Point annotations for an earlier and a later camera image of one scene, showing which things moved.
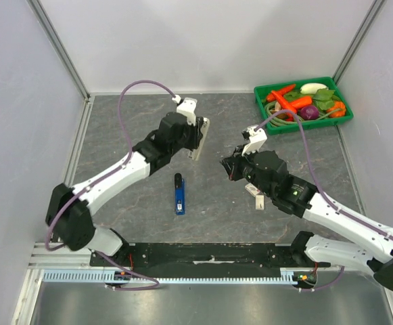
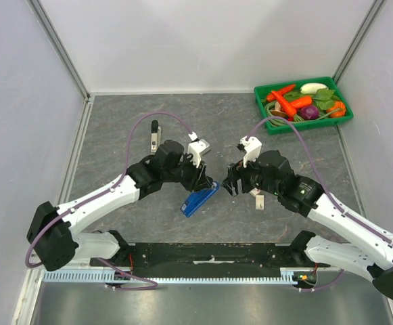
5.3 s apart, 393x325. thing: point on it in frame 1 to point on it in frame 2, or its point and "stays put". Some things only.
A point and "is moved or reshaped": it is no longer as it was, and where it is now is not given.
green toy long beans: [272, 120] stays put
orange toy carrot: [284, 104] stays put
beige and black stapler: [194, 154] is moved or reshaped
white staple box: [251, 189] stays put
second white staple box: [260, 202] stays put
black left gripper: [196, 134] to [199, 179]
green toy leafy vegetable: [325, 99] stays put
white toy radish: [312, 88] stays put
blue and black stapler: [180, 194] to [196, 198]
